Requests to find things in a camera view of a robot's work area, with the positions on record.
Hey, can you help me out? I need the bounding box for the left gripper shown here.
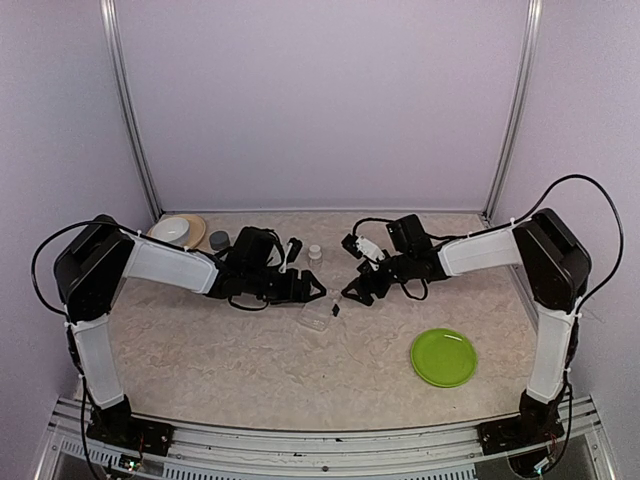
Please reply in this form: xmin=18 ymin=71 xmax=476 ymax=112
xmin=245 ymin=265 xmax=327 ymax=305

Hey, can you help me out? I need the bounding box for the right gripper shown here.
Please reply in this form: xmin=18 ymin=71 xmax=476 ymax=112
xmin=342 ymin=250 xmax=415 ymax=305

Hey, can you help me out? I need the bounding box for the clear plastic pill organizer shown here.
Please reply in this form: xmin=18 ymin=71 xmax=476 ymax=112
xmin=297 ymin=290 xmax=342 ymax=332

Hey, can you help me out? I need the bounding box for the small white pill bottle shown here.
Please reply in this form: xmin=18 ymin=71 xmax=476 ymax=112
xmin=308 ymin=244 xmax=323 ymax=265

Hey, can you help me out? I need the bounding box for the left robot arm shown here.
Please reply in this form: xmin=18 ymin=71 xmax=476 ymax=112
xmin=29 ymin=214 xmax=327 ymax=445

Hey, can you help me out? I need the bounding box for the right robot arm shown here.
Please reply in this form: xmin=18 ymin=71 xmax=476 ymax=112
xmin=341 ymin=203 xmax=607 ymax=444

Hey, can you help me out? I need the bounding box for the green plate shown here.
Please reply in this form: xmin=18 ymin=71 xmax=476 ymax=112
xmin=410 ymin=328 xmax=478 ymax=388

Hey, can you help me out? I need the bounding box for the beige wooden plate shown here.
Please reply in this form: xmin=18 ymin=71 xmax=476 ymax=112
xmin=146 ymin=214 xmax=207 ymax=250

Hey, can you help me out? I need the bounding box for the white bowl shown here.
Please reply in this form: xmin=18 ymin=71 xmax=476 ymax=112
xmin=149 ymin=217 xmax=190 ymax=246

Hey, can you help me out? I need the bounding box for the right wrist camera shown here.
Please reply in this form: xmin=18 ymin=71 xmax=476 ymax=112
xmin=341 ymin=233 xmax=386 ymax=263

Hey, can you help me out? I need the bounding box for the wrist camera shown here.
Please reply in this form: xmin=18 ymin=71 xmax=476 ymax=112
xmin=341 ymin=233 xmax=386 ymax=263
xmin=279 ymin=237 xmax=302 ymax=274

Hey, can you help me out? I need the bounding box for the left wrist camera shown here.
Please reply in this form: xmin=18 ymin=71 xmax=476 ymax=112
xmin=279 ymin=237 xmax=302 ymax=274

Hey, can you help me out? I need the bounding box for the front aluminium rail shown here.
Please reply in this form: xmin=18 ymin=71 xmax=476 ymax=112
xmin=34 ymin=397 xmax=619 ymax=480

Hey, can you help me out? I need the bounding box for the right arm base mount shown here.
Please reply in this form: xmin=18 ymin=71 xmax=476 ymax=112
xmin=477 ymin=393 xmax=564 ymax=456

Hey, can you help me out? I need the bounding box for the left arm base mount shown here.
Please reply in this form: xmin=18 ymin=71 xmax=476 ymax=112
xmin=86 ymin=407 xmax=174 ymax=457

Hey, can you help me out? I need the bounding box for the right aluminium frame post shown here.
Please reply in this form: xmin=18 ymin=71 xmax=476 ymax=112
xmin=483 ymin=0 xmax=544 ymax=223

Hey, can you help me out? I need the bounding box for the aluminium frame post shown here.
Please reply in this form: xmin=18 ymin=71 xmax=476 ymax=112
xmin=483 ymin=0 xmax=544 ymax=223
xmin=99 ymin=0 xmax=164 ymax=221

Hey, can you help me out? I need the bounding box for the left aluminium frame post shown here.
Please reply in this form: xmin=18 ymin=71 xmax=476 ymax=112
xmin=99 ymin=0 xmax=164 ymax=221

